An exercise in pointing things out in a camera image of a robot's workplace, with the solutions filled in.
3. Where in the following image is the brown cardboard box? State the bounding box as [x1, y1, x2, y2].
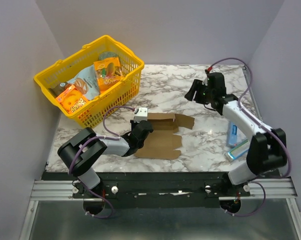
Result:
[134, 113, 195, 160]

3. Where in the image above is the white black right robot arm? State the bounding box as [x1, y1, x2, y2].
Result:
[184, 72, 288, 196]

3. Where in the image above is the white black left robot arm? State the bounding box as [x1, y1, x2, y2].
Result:
[57, 120, 154, 198]

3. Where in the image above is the light blue long box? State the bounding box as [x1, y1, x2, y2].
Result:
[226, 121, 238, 148]

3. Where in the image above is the orange scrub daddy sponge box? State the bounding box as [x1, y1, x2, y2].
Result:
[55, 84, 89, 114]

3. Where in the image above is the yellow plastic shopping basket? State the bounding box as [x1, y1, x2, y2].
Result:
[34, 35, 145, 128]

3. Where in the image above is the small blue white packet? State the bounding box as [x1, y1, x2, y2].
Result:
[225, 139, 250, 161]

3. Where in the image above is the orange mango gummy bag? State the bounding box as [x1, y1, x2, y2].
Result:
[93, 56, 124, 94]

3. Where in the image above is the light blue cassava chips bag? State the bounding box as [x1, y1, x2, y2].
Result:
[50, 65, 102, 101]

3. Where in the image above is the green netted melon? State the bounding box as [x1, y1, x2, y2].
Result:
[98, 51, 119, 61]

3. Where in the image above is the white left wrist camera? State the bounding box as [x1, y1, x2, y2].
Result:
[133, 107, 148, 123]

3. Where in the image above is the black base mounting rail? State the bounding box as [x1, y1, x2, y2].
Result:
[42, 172, 250, 213]

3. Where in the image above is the aluminium extrusion frame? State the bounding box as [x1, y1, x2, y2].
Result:
[20, 172, 301, 240]

